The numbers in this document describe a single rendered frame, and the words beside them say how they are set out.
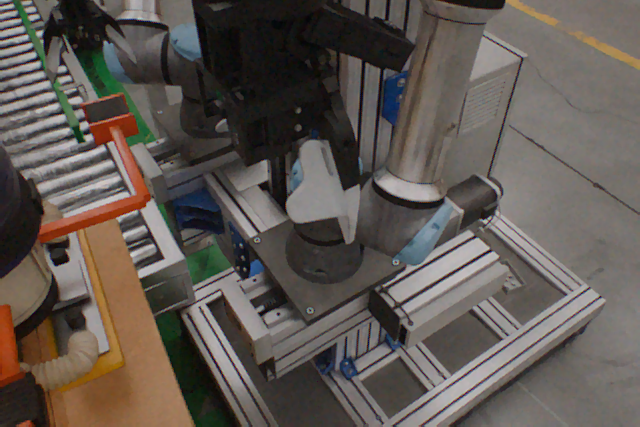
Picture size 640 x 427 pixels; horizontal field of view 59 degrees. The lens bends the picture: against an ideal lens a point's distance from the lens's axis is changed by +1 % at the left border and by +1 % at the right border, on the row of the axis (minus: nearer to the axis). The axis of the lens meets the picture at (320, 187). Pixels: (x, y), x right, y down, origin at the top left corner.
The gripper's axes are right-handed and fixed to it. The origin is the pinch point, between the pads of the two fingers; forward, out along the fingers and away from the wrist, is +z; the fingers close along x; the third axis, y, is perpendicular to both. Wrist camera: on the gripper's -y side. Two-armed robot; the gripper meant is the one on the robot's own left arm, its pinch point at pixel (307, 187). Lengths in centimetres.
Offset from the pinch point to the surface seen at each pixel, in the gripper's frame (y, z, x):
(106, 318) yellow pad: 20, 45, -31
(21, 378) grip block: 31.7, 32.5, -19.0
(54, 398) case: 33, 58, -31
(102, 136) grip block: 7, 35, -64
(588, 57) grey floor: -291, 152, -133
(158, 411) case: 19, 58, -19
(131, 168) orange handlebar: 6, 33, -50
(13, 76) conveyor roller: 15, 100, -213
